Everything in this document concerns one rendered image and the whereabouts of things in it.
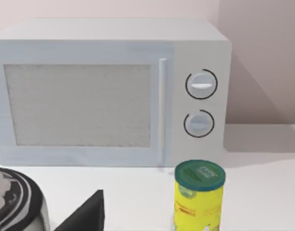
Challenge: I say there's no yellow can with green lid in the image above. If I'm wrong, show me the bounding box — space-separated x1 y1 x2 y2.
170 159 227 231

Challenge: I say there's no microwave door handle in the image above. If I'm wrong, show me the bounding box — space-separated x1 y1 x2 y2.
158 58 167 167

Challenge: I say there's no pale microwave oven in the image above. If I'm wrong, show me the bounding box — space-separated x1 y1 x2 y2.
0 18 232 168

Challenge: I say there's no small microwave knob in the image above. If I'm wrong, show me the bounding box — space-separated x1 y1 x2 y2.
183 109 215 138

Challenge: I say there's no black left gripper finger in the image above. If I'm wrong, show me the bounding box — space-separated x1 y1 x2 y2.
52 189 106 231

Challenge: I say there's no large microwave knob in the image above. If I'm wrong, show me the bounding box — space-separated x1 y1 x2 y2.
185 69 218 100

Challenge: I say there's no black and white round object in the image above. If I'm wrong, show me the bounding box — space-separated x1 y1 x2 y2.
0 167 51 231

